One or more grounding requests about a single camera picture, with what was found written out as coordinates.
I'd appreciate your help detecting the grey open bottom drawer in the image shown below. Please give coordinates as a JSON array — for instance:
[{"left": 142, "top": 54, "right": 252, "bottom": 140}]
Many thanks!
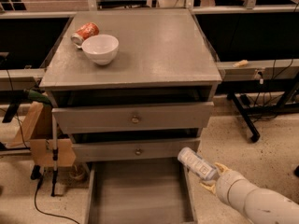
[{"left": 84, "top": 158, "right": 197, "bottom": 224}]

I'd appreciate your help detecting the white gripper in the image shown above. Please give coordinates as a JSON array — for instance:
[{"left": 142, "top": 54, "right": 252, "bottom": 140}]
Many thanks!
[{"left": 201, "top": 162, "right": 249, "bottom": 207}]

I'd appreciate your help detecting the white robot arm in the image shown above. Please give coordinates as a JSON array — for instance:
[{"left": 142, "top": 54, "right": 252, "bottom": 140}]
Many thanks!
[{"left": 201, "top": 163, "right": 299, "bottom": 224}]

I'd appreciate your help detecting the grey top drawer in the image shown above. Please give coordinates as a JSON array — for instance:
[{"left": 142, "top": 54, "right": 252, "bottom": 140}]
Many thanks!
[{"left": 52, "top": 102, "right": 214, "bottom": 133}]

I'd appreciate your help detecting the brown cardboard box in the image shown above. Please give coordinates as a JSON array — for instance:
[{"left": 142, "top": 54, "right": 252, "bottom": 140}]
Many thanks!
[{"left": 6, "top": 100, "right": 77, "bottom": 168}]

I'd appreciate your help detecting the grey middle drawer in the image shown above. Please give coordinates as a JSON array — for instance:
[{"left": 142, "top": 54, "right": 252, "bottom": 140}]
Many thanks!
[{"left": 72, "top": 138, "right": 200, "bottom": 162}]

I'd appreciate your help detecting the orange soda can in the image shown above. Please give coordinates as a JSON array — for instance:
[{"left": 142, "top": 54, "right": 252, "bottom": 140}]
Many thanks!
[{"left": 71, "top": 22, "right": 99, "bottom": 49}]

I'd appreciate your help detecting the black floor cable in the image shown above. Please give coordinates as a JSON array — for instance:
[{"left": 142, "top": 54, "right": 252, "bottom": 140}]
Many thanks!
[{"left": 33, "top": 175, "right": 81, "bottom": 224}]

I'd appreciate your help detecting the small yellow foam piece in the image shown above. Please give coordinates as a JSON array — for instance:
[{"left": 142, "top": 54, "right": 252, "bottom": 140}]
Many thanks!
[{"left": 233, "top": 60, "right": 249, "bottom": 67}]

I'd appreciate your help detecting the green handled tool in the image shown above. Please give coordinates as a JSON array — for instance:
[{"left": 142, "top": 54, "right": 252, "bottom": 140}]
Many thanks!
[{"left": 0, "top": 90, "right": 51, "bottom": 123}]

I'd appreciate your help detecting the black table leg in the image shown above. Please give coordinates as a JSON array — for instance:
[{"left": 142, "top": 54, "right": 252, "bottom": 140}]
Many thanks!
[{"left": 227, "top": 93, "right": 260, "bottom": 143}]

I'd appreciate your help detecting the silver tripod leg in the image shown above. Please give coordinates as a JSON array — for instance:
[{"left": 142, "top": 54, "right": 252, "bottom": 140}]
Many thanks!
[{"left": 51, "top": 115, "right": 58, "bottom": 197}]

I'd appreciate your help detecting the grey drawer cabinet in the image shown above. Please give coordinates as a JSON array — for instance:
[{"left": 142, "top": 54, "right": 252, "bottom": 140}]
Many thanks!
[{"left": 38, "top": 8, "right": 222, "bottom": 224}]

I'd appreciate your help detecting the white ceramic bowl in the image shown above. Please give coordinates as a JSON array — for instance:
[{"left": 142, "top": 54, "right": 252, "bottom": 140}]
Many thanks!
[{"left": 81, "top": 35, "right": 119, "bottom": 65}]

